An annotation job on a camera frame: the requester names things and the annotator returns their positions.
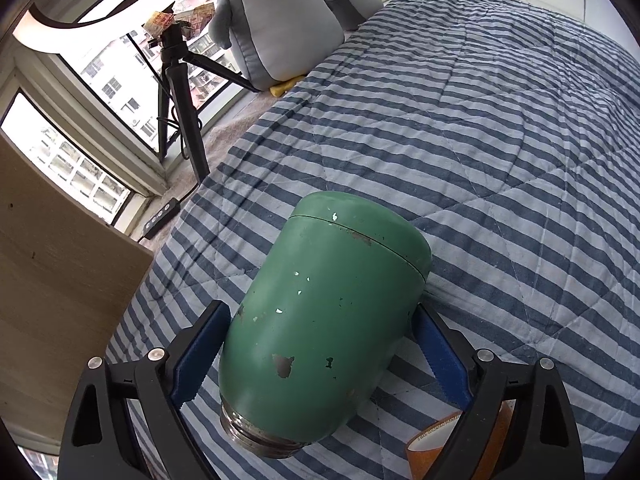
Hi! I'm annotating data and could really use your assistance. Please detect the black tripod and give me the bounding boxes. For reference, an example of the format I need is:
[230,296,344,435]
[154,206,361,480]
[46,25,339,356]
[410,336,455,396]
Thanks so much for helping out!
[150,24,258,183]

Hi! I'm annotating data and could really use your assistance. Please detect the orange paper cup near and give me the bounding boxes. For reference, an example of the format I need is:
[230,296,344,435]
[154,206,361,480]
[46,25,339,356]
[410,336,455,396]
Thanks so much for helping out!
[406,401,515,480]

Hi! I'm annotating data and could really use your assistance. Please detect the ring light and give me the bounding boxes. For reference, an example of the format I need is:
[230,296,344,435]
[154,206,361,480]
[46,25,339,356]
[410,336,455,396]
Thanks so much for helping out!
[13,0,170,54]

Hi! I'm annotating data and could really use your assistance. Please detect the striped blue white quilt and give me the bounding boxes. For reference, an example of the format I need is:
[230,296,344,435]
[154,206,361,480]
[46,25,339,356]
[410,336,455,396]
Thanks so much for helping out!
[106,0,639,479]

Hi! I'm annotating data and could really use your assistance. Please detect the wooden board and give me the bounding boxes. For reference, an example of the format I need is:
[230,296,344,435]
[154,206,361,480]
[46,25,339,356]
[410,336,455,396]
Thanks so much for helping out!
[1,138,152,442]

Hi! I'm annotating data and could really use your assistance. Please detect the black inline remote control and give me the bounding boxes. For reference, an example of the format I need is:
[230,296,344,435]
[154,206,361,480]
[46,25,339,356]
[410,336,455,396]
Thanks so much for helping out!
[142,197,181,240]

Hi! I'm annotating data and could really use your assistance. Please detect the green metal thermos cup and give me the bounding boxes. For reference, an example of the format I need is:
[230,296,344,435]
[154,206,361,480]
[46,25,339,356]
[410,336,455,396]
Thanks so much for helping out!
[218,192,432,458]

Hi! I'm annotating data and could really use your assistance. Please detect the large grey penguin plush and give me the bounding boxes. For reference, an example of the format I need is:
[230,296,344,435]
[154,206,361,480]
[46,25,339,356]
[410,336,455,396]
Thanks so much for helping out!
[208,0,345,91]

